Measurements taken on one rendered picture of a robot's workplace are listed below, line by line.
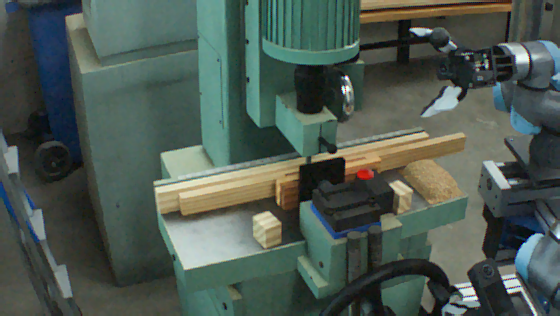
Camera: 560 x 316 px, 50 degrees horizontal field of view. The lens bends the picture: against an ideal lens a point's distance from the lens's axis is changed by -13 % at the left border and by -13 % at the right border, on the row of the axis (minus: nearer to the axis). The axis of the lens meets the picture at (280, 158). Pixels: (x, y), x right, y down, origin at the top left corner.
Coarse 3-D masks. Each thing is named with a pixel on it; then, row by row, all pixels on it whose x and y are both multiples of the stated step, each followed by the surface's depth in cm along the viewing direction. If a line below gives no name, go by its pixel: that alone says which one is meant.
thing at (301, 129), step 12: (276, 96) 132; (288, 96) 132; (276, 108) 133; (288, 108) 127; (324, 108) 127; (276, 120) 135; (288, 120) 128; (300, 120) 123; (312, 120) 123; (324, 120) 123; (336, 120) 124; (288, 132) 129; (300, 132) 123; (312, 132) 123; (324, 132) 124; (300, 144) 125; (312, 144) 124
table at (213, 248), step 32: (416, 192) 133; (160, 224) 129; (192, 224) 124; (224, 224) 124; (288, 224) 124; (416, 224) 129; (192, 256) 116; (224, 256) 116; (256, 256) 117; (288, 256) 120; (192, 288) 115; (320, 288) 114
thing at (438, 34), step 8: (432, 32) 103; (440, 32) 102; (448, 32) 103; (392, 40) 118; (400, 40) 115; (408, 40) 112; (416, 40) 110; (424, 40) 107; (432, 40) 103; (440, 40) 102; (448, 40) 103; (360, 48) 130; (368, 48) 127; (376, 48) 125; (336, 64) 139; (344, 64) 139
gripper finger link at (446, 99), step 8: (448, 88) 114; (456, 88) 114; (440, 96) 114; (448, 96) 113; (456, 96) 112; (432, 104) 113; (440, 104) 113; (448, 104) 111; (456, 104) 110; (424, 112) 112; (432, 112) 113
